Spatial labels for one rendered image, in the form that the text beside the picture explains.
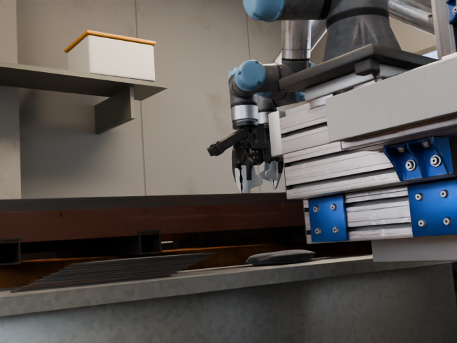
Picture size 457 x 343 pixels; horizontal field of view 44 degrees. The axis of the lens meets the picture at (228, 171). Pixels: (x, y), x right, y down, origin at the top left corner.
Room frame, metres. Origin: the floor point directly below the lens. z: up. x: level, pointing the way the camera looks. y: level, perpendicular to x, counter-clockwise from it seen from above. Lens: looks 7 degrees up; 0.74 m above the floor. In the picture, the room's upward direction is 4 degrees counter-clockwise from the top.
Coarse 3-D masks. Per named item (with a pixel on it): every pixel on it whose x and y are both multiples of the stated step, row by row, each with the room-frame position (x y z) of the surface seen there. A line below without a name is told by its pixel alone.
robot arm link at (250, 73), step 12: (252, 60) 1.40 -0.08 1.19; (240, 72) 1.40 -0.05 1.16; (252, 72) 1.40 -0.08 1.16; (264, 72) 1.40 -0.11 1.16; (276, 72) 1.43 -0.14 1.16; (240, 84) 1.42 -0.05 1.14; (252, 84) 1.40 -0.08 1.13; (264, 84) 1.43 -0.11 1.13; (276, 84) 1.44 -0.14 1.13; (240, 96) 1.50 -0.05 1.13
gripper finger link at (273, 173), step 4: (272, 164) 1.87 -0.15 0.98; (276, 164) 1.88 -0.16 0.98; (272, 168) 1.87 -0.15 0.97; (276, 168) 1.88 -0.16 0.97; (268, 172) 1.86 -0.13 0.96; (272, 172) 1.87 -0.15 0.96; (276, 172) 1.88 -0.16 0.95; (268, 176) 1.86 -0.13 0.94; (272, 176) 1.87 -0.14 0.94; (276, 176) 1.88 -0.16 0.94; (280, 176) 1.88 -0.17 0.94; (276, 180) 1.88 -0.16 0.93; (276, 184) 1.88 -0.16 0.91; (276, 188) 1.89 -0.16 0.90
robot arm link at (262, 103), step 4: (256, 96) 1.87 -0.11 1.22; (260, 96) 1.85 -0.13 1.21; (260, 100) 1.86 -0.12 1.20; (264, 100) 1.85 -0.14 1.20; (268, 100) 1.84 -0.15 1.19; (260, 104) 1.86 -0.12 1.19; (264, 104) 1.85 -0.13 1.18; (268, 104) 1.85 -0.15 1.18; (272, 104) 1.85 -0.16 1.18; (260, 108) 1.86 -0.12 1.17; (264, 108) 1.85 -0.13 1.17; (268, 108) 1.85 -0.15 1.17; (272, 108) 1.86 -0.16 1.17; (276, 108) 1.87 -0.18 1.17
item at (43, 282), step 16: (160, 256) 1.16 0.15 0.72; (176, 256) 1.12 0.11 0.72; (192, 256) 1.13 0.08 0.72; (208, 256) 1.16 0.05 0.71; (64, 272) 1.01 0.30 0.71; (80, 272) 1.03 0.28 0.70; (96, 272) 1.04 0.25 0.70; (112, 272) 1.06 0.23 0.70; (128, 272) 1.07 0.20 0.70; (144, 272) 1.08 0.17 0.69; (160, 272) 1.10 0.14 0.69; (176, 272) 1.12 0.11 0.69; (32, 288) 0.98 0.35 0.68; (48, 288) 1.00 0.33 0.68
